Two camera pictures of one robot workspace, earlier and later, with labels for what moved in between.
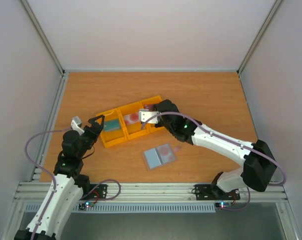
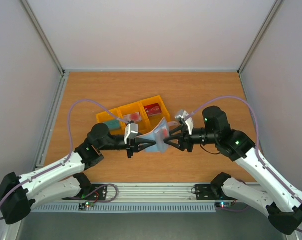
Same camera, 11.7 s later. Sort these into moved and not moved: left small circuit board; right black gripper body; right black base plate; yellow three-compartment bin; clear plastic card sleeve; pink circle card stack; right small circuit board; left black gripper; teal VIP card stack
Moved: right black gripper body; left black gripper; clear plastic card sleeve
Not moved: right small circuit board; pink circle card stack; left small circuit board; yellow three-compartment bin; teal VIP card stack; right black base plate
